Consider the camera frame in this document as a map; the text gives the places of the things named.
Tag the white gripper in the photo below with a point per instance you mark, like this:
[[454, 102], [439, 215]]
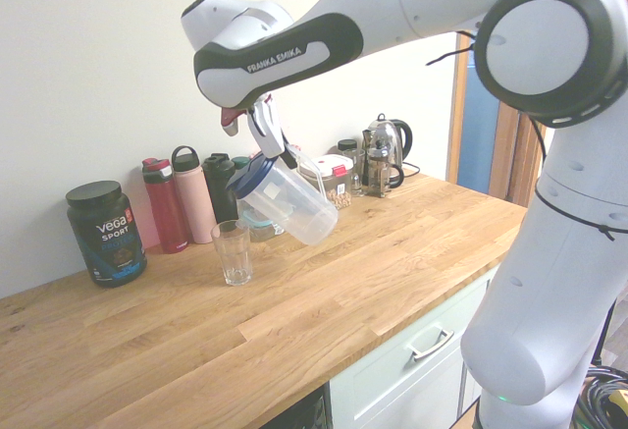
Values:
[[267, 127]]

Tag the bottle with green lid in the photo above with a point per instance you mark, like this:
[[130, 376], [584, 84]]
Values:
[[240, 162]]

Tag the black Vega protein tub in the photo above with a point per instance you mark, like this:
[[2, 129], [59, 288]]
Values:
[[105, 237]]

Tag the glass food container teal lid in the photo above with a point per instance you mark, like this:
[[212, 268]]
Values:
[[260, 228]]

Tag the yellow power box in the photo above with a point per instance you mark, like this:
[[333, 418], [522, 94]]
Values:
[[619, 402]]

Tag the wrist camera with red mount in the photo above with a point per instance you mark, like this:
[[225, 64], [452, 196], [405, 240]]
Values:
[[229, 119]]

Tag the dark appliance under counter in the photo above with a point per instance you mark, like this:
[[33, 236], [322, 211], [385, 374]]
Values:
[[309, 412]]

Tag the clear pitcher with blue lid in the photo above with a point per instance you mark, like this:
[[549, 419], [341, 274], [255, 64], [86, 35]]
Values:
[[289, 203]]

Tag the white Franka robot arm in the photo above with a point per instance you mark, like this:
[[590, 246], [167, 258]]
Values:
[[530, 105]]

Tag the clear canister with red clips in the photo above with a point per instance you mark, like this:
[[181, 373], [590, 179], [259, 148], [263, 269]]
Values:
[[338, 178]]

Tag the black shaker bottle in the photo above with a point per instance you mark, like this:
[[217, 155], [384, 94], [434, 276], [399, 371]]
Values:
[[221, 188]]

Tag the clear faceted drinking glass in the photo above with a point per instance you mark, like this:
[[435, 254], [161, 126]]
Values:
[[231, 252]]

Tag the glass french press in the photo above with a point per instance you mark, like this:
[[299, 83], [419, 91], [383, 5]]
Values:
[[382, 169]]

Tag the glass jar with black lid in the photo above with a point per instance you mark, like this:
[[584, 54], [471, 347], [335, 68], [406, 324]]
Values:
[[354, 169]]

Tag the pale green cabinet drawer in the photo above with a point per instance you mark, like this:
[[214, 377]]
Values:
[[402, 375]]

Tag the steel electric kettle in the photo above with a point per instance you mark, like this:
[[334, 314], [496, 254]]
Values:
[[400, 139]]

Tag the pink bottle with black lid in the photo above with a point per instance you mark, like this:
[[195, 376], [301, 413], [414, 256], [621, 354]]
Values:
[[193, 198]]

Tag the red water bottle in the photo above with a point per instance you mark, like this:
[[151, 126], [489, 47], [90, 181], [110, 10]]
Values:
[[167, 208]]

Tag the wooden door frame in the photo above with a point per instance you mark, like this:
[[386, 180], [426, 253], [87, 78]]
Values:
[[512, 154]]

